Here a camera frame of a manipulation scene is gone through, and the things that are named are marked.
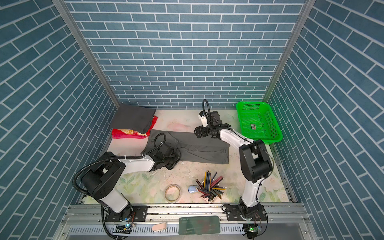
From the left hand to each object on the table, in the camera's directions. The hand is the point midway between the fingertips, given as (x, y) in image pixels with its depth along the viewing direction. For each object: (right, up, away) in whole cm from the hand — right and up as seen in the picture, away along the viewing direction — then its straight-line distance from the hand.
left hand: (182, 158), depth 92 cm
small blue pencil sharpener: (+7, -13, -13) cm, 20 cm away
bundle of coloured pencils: (+16, -11, -17) cm, 26 cm away
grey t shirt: (+6, +5, +7) cm, 10 cm away
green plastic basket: (+55, +23, +21) cm, 64 cm away
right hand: (+10, +19, +2) cm, 22 cm away
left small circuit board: (-25, -28, -22) cm, 44 cm away
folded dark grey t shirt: (-40, +26, +20) cm, 52 cm away
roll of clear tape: (-4, -16, -12) cm, 20 cm away
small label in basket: (+51, +20, +19) cm, 58 cm away
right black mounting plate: (+28, -23, -19) cm, 40 cm away
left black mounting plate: (-22, -20, -24) cm, 38 cm away
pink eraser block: (-8, -27, -23) cm, 36 cm away
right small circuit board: (+35, -29, -22) cm, 50 cm away
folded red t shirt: (-42, +15, +7) cm, 45 cm away
